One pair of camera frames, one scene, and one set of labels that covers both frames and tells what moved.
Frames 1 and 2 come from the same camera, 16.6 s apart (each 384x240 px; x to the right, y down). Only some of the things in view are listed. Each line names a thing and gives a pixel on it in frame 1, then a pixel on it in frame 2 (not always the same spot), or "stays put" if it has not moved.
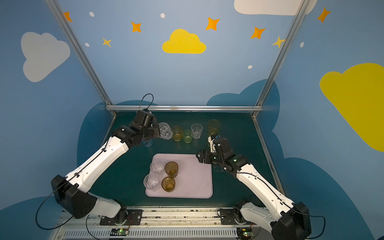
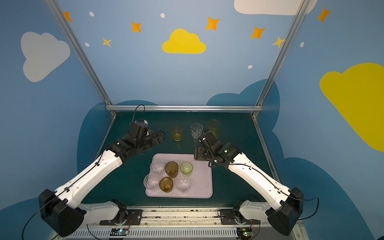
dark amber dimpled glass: (168, 184) stays put
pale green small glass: (187, 135) → (186, 167)
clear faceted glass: (157, 168) stays put
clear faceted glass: (152, 181) stays put
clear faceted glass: (165, 131) → (183, 184)
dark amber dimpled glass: (171, 169) stays put
